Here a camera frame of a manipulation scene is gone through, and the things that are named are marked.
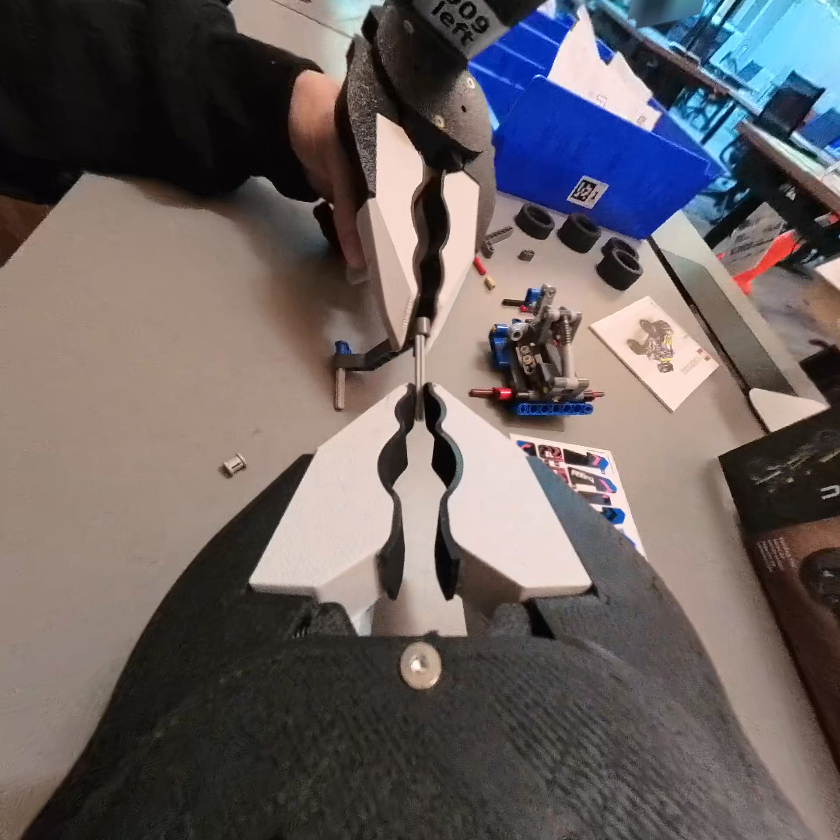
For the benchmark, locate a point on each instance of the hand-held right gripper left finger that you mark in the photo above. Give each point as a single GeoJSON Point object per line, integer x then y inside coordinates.
{"type": "Point", "coordinates": [315, 525]}

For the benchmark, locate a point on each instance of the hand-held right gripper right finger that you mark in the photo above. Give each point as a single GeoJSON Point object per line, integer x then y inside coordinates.
{"type": "Point", "coordinates": [518, 525]}

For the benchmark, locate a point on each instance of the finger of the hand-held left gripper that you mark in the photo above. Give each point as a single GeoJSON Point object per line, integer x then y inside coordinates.
{"type": "Point", "coordinates": [390, 229]}
{"type": "Point", "coordinates": [463, 223]}

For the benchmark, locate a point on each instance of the light grey plastic bush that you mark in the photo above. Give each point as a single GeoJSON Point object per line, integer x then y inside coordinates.
{"type": "Point", "coordinates": [234, 464]}

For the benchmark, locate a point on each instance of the dark grey angled beam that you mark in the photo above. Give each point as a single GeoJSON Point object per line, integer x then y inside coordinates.
{"type": "Point", "coordinates": [497, 239]}
{"type": "Point", "coordinates": [367, 361]}

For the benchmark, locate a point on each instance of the grey axle with blue connector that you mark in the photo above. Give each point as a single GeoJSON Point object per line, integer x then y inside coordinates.
{"type": "Point", "coordinates": [339, 390]}

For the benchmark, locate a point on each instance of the light grey plastic axle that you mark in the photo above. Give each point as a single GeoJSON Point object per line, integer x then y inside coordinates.
{"type": "Point", "coordinates": [420, 374]}

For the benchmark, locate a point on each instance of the person's left forearm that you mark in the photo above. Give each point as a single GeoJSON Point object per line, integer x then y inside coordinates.
{"type": "Point", "coordinates": [131, 92]}

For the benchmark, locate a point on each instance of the black toy set box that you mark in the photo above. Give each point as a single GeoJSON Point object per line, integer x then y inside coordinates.
{"type": "Point", "coordinates": [787, 525]}

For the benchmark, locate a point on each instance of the person's left hand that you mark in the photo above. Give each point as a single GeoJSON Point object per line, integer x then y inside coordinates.
{"type": "Point", "coordinates": [318, 144]}

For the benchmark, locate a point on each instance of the blue and pink sticker sheet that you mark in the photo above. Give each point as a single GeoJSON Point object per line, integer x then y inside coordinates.
{"type": "Point", "coordinates": [577, 466]}

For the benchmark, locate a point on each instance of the blue storage bin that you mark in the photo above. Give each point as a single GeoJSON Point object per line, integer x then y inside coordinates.
{"type": "Point", "coordinates": [505, 65]}
{"type": "Point", "coordinates": [544, 26]}
{"type": "Point", "coordinates": [590, 151]}

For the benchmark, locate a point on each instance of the toy buggy chassis assembly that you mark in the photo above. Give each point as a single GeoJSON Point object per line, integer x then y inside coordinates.
{"type": "Point", "coordinates": [538, 367]}

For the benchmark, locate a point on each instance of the white paper sheets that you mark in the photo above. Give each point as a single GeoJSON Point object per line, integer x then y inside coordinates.
{"type": "Point", "coordinates": [590, 72]}

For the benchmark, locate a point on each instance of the white buggy picture booklet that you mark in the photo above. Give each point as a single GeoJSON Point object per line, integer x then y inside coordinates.
{"type": "Point", "coordinates": [656, 354]}

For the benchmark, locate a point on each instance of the dark grey upright panel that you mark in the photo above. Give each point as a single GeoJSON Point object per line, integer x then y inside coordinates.
{"type": "Point", "coordinates": [722, 308]}

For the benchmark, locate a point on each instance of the orange plastic object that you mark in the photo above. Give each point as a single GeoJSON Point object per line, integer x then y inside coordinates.
{"type": "Point", "coordinates": [764, 259]}

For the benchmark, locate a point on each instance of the brown office desk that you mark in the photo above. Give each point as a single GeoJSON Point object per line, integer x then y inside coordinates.
{"type": "Point", "coordinates": [794, 154]}

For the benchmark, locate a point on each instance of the brown wooden cabinet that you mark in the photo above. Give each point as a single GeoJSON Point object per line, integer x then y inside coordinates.
{"type": "Point", "coordinates": [23, 226]}

